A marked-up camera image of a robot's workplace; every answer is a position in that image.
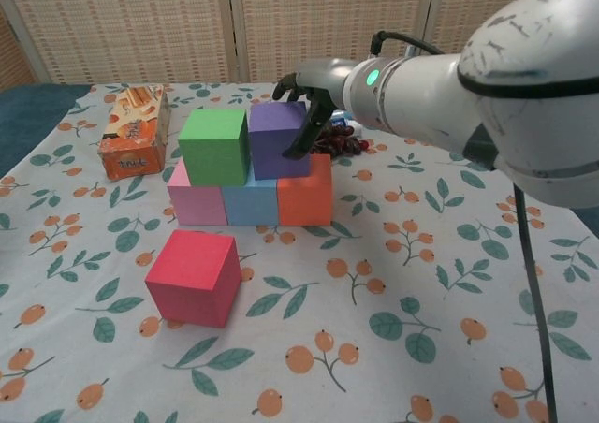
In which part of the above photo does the pink foam cube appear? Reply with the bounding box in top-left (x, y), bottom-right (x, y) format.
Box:
top-left (167, 158), bottom-right (229, 227)

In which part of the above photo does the light blue foam cube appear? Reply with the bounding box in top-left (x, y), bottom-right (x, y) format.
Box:
top-left (221, 165), bottom-right (282, 227)

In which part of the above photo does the orange biscuit box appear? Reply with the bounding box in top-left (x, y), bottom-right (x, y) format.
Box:
top-left (96, 83), bottom-right (170, 182)

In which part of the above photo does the bamboo folding screen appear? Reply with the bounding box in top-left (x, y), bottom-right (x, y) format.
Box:
top-left (0, 0), bottom-right (599, 93)

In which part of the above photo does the purple foam cube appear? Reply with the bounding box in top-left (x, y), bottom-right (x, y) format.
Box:
top-left (247, 100), bottom-right (313, 181)

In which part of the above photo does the dark red grape bunch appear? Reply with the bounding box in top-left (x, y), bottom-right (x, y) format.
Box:
top-left (312, 121), bottom-right (371, 158)

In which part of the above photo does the green foam cube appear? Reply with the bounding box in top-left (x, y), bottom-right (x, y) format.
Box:
top-left (178, 108), bottom-right (251, 188)

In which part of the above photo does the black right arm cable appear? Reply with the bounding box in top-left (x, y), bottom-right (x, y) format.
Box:
top-left (369, 30), bottom-right (561, 423)

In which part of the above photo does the orange foam cube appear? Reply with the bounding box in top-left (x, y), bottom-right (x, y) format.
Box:
top-left (276, 153), bottom-right (333, 227)

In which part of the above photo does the red foam cube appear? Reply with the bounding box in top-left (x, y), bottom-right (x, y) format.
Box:
top-left (144, 228), bottom-right (242, 330)

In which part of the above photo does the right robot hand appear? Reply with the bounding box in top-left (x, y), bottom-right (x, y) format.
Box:
top-left (272, 57), bottom-right (371, 161)

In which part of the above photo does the floral print tablecloth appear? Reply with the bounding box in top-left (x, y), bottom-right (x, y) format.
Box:
top-left (0, 81), bottom-right (599, 423)

